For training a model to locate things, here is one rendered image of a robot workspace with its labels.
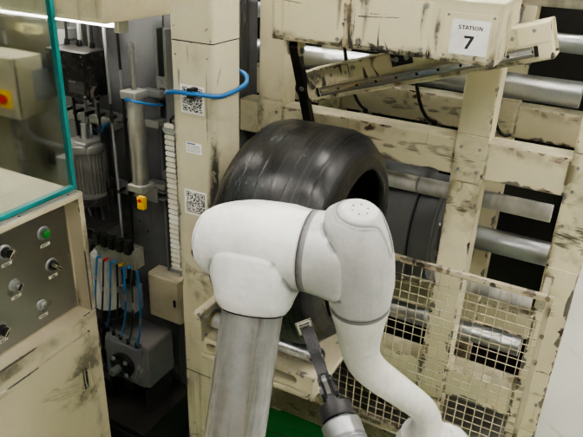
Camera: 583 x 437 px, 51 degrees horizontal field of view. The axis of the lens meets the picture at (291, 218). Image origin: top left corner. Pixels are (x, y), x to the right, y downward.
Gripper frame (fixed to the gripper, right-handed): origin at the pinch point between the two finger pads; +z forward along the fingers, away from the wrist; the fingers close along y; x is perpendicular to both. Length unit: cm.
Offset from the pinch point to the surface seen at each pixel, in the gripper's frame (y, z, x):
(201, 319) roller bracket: 11.9, 24.2, -27.0
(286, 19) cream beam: -36, 74, 23
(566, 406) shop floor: 161, 10, 96
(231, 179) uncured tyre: -27.4, 32.6, -4.8
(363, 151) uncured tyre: -21.0, 32.6, 27.9
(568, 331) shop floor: 192, 54, 128
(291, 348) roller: 15.1, 8.1, -5.9
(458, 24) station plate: -39, 44, 58
